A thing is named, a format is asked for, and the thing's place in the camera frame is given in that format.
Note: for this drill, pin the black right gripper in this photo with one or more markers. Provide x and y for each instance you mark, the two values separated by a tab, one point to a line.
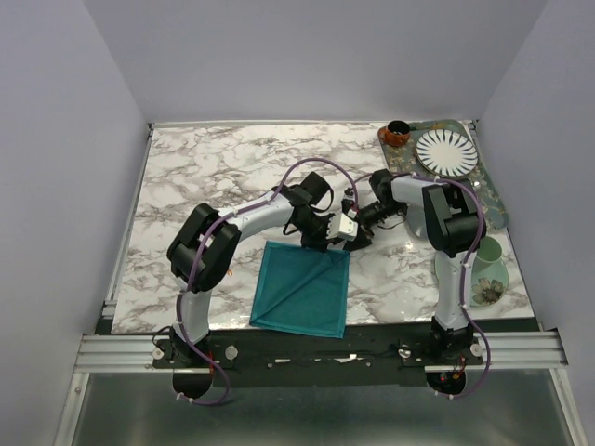
362	241

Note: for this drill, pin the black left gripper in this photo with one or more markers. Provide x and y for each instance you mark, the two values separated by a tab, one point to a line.
321	242

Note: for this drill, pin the teal cloth napkin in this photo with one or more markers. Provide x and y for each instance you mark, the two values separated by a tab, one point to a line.
302	291

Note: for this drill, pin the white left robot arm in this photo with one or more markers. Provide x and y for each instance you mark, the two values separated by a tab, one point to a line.
202	251

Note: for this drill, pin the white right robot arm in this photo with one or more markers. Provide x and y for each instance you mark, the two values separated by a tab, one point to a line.
455	227

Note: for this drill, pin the dark floral placemat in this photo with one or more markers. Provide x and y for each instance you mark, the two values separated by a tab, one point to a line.
404	159

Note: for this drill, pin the orange black cup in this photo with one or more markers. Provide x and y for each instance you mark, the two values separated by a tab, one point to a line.
395	133

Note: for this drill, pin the white striped plate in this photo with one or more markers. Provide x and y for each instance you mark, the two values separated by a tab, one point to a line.
446	153

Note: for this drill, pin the mint green small bowl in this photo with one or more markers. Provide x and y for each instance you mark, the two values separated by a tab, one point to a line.
489	250

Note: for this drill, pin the mint green floral plate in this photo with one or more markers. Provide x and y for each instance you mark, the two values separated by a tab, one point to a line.
489	280

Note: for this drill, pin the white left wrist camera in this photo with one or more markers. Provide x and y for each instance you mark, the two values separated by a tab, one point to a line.
342	227

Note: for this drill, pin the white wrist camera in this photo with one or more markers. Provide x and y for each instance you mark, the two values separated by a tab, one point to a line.
348	200
342	227

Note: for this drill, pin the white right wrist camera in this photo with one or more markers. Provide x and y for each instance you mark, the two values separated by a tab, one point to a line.
348	200

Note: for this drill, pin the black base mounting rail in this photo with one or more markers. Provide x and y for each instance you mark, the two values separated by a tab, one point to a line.
367	355

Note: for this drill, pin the aluminium frame rail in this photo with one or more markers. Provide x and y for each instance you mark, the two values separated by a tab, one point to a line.
131	354

